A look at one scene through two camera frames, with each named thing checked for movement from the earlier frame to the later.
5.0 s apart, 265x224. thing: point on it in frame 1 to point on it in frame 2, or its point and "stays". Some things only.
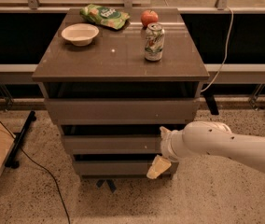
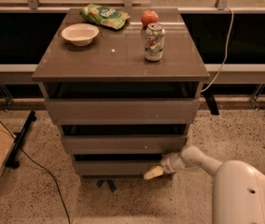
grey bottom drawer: [118, 168] stays
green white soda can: [154, 42] stays
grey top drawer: [123, 111] stays
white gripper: [169, 146] to [168, 165]
